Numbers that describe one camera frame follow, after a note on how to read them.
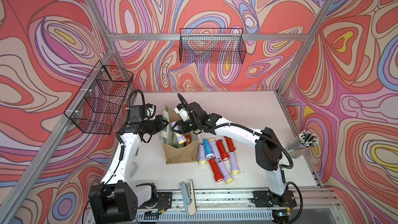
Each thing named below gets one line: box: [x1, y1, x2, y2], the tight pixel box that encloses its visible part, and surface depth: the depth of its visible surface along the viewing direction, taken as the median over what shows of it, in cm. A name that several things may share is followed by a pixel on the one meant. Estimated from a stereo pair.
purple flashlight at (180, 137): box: [170, 120, 187, 145], surface depth 78 cm
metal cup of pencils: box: [285, 129, 320, 159], surface depth 78 cm
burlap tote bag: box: [159, 104, 199, 165], surface depth 80 cm
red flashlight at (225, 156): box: [216, 139, 230, 161], surface depth 89 cm
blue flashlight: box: [203, 138, 215, 160], surface depth 88 cm
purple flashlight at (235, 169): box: [229, 151, 241, 176], surface depth 83 cm
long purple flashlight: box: [208, 137, 234, 185], surface depth 86 cm
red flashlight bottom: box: [207, 158, 224, 183], surface depth 82 cm
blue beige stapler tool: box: [179, 179, 197, 216], surface depth 74 cm
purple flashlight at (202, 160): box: [197, 142, 207, 166], surface depth 86 cm
